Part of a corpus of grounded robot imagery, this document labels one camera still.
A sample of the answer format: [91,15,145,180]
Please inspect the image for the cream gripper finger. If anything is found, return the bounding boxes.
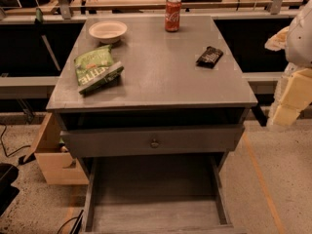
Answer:
[267,63,312,127]

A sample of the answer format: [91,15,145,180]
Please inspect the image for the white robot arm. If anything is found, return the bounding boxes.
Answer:
[264,1,312,129]

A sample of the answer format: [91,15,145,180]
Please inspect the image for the grey wooden drawer cabinet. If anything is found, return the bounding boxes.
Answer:
[45,14,258,234]

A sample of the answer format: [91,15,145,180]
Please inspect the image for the round drawer knob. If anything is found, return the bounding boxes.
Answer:
[150,138,160,148]

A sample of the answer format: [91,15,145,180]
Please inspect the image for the open grey middle drawer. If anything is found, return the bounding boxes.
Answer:
[81,154,247,234]

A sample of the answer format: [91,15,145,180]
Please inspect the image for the grey top drawer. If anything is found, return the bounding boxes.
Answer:
[60,124,245,158]

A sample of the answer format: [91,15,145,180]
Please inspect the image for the red coca-cola can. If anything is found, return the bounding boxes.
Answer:
[165,0,181,32]

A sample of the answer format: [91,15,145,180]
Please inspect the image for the white paper bowl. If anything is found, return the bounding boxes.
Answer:
[89,20,128,44]

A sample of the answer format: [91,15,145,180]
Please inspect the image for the green kettle chips bag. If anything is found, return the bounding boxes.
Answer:
[74,45,124,95]

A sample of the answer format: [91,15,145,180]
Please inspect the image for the light wooden box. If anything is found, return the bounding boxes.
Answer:
[22,113,89,185]

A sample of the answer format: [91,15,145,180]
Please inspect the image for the black object at left edge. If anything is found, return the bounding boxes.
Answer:
[0,163,20,215]

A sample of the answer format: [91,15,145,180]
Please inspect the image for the black floor cable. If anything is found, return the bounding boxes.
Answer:
[0,124,33,158]

